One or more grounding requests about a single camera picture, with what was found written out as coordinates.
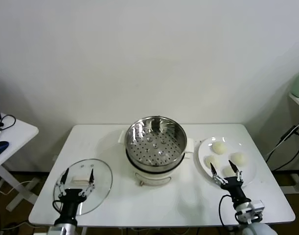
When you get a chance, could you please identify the white floor cable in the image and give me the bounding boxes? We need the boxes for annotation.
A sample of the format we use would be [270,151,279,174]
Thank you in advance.
[0,180,34,196]

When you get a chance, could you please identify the stainless steel steamer basket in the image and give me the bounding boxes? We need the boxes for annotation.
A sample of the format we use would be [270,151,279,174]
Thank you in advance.
[124,116,188,169]

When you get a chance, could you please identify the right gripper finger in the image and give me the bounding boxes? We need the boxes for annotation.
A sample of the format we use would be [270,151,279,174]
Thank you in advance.
[229,160,243,181]
[209,163,226,185]

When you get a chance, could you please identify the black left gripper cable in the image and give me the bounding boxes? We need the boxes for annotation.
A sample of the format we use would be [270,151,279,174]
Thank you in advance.
[52,200,64,216]

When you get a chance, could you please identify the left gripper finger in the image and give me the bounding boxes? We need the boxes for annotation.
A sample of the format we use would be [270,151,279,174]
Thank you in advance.
[56,168,69,197]
[82,168,95,196]

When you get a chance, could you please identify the white steamed baozi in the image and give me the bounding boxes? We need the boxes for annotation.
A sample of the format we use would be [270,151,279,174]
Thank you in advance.
[222,165,238,179]
[230,151,248,166]
[212,141,228,155]
[204,154,220,169]

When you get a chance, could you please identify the black power cable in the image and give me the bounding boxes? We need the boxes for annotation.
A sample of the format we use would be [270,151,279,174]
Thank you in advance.
[265,123,299,172]

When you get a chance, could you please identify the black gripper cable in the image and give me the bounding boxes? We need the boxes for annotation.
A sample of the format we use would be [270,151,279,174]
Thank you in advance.
[219,194,238,231]
[52,200,64,216]

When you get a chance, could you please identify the white side table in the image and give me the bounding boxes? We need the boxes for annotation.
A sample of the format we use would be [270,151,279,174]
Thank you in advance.
[0,112,40,212]

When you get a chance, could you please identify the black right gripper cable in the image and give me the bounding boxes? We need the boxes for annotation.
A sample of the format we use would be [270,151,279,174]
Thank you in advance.
[219,194,238,231]

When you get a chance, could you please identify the round white plate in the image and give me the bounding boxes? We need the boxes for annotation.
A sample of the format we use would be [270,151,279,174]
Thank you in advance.
[197,136,257,188]

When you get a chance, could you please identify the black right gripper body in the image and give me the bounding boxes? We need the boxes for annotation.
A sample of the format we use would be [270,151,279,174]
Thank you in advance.
[221,178,248,205]

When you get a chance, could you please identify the round glass pot lid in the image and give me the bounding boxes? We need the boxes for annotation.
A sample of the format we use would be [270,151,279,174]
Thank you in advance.
[53,158,114,216]

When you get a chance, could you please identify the black looped cable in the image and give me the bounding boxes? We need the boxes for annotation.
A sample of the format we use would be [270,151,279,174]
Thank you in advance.
[0,114,17,133]

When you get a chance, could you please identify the white electric cooker base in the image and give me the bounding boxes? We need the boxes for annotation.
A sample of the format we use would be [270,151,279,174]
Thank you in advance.
[118,129,194,187]

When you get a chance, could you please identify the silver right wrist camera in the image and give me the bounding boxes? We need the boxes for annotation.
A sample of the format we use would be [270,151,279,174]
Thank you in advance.
[251,200,265,214]

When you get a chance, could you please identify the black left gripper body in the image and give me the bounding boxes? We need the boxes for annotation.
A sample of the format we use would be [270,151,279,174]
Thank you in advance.
[55,188,88,225]

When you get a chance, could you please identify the blue computer mouse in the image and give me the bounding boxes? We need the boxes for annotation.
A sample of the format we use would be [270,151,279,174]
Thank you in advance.
[0,141,10,159]

